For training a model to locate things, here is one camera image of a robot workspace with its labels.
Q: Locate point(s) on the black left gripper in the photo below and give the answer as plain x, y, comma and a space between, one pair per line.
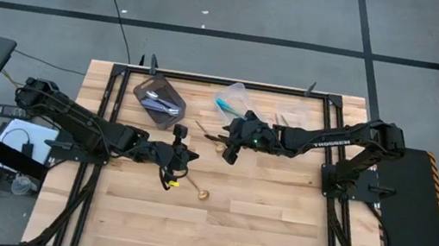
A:
160, 155

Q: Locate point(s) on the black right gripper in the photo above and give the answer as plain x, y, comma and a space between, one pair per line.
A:
254, 135

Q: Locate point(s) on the gold spoon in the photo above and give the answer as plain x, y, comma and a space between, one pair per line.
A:
220, 147
203, 195

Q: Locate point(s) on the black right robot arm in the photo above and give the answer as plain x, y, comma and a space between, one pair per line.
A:
332, 143

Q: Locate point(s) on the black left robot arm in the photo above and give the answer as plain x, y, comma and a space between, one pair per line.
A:
84, 124

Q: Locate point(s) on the clear plastic bin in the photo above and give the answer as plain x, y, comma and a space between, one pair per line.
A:
303, 114
235, 92

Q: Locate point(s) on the dark smoked plastic bin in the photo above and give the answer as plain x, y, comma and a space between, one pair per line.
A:
159, 120

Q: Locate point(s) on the black table clamp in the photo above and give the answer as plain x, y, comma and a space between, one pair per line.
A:
153, 63
310, 90

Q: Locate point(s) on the white flat box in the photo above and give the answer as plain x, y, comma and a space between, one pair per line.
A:
43, 138

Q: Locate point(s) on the black power adapter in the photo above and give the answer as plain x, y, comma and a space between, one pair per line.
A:
27, 149

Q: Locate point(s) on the black power strip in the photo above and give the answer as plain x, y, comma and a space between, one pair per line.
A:
14, 112

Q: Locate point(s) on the black aluminium table frame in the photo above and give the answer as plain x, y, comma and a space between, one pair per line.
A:
208, 80

